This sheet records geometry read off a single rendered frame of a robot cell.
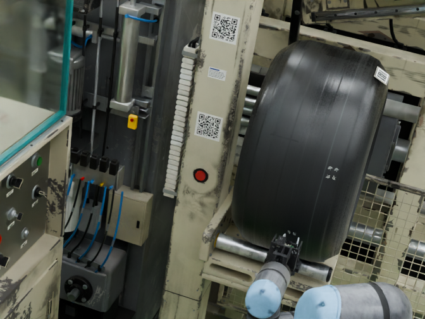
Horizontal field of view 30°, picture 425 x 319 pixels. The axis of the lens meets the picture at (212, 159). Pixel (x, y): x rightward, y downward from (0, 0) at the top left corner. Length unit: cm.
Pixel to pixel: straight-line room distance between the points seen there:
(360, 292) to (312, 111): 62
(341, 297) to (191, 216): 97
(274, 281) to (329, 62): 61
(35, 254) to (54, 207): 14
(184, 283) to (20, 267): 59
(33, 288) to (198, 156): 58
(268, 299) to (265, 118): 47
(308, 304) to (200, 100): 88
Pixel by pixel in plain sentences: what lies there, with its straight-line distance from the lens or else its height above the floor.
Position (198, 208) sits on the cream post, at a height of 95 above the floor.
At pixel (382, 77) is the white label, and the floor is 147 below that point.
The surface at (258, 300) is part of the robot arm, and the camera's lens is 178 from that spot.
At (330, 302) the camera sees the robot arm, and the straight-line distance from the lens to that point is 147.
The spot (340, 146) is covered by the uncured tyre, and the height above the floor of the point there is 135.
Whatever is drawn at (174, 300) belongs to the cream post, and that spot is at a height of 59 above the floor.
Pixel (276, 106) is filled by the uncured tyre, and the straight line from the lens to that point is 199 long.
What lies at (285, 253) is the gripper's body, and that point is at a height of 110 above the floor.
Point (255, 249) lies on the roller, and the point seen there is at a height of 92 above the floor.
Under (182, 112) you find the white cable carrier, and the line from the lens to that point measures 225.
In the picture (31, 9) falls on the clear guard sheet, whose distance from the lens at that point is 180.
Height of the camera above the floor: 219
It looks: 28 degrees down
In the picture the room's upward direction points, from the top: 10 degrees clockwise
